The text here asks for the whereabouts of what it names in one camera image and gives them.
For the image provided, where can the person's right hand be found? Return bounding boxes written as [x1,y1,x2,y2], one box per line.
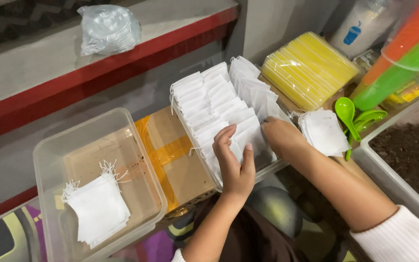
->
[260,116,310,163]

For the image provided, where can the loose pile of white pouches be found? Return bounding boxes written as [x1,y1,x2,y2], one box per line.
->
[296,108,352,157]

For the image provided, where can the rows of white filter bags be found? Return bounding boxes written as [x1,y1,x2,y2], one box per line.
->
[169,56,291,182]

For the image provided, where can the dark loose tea leaves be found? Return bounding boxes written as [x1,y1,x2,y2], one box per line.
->
[369,109,419,216]

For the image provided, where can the white long-sleeve top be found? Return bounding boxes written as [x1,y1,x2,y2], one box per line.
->
[171,205,419,262]

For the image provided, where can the stack of orange plastic cups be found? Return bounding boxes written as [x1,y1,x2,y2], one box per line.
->
[359,0,419,88]

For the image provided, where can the grey round stool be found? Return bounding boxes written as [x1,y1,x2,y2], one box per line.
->
[245,185,303,239]

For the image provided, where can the grey shelf with red edge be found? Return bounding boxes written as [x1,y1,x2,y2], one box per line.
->
[0,0,240,147]

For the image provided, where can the white cups with blue print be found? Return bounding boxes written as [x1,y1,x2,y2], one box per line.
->
[330,0,403,59]

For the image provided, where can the green plastic spoon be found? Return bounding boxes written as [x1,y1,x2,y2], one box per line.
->
[353,110,388,125]
[335,97,362,142]
[345,120,377,162]

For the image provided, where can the stack of white filter pouches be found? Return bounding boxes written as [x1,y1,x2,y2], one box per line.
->
[61,160,132,250]

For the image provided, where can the small clear packet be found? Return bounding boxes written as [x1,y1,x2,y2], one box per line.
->
[353,49,381,72]

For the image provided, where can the plastic bag of clear lids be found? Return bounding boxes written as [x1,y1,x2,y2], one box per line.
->
[77,4,142,57]

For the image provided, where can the large clear plastic container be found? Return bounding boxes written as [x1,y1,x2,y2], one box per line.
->
[33,107,168,262]

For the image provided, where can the clear tub with dark leaves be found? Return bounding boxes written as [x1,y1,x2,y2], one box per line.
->
[351,87,419,238]

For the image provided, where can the white drawstring filter bag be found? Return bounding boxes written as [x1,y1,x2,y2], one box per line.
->
[231,125,268,162]

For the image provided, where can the brown garment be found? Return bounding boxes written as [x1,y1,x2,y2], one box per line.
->
[194,195,310,262]

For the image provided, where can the long clear plastic tray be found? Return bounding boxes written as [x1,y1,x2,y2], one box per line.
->
[169,85,291,192]

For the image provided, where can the wrapped pack of yellow sheets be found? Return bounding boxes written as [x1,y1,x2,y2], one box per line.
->
[260,32,363,112]

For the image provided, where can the person's left hand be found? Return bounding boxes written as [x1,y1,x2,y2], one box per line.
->
[212,124,257,199]

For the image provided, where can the yellow snack packets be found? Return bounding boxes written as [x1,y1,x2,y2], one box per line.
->
[380,71,419,110]

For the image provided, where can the cardboard box with orange tape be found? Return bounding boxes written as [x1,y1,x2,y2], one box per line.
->
[134,106,220,220]

